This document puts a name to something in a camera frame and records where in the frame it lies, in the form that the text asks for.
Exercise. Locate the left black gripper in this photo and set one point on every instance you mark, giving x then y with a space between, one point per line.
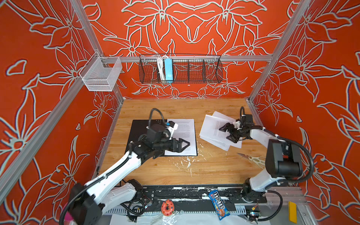
172 142

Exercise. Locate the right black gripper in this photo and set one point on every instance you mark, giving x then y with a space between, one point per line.
227 125

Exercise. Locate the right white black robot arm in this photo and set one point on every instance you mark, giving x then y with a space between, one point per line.
286 161

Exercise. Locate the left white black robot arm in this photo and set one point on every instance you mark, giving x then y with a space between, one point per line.
88 202

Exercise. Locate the white scissors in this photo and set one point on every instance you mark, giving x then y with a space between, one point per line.
258 160

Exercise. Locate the red donut toy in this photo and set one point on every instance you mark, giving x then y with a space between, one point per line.
167 208

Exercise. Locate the blue m&m's candy bag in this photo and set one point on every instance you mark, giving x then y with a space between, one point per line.
219 205

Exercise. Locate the blue white box in basket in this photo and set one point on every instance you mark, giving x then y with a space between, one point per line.
168 62

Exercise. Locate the yellow block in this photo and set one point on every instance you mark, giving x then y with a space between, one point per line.
292 212

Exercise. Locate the clear plastic bin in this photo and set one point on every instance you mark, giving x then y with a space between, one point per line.
98 77

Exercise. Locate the pink plastic goblet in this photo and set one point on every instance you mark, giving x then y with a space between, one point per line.
68 217

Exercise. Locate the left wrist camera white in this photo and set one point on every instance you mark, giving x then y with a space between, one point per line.
170 129

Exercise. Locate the black wire basket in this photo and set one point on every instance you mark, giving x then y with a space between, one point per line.
187 69

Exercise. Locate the small circuit board with wires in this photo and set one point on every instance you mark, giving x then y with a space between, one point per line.
252 213

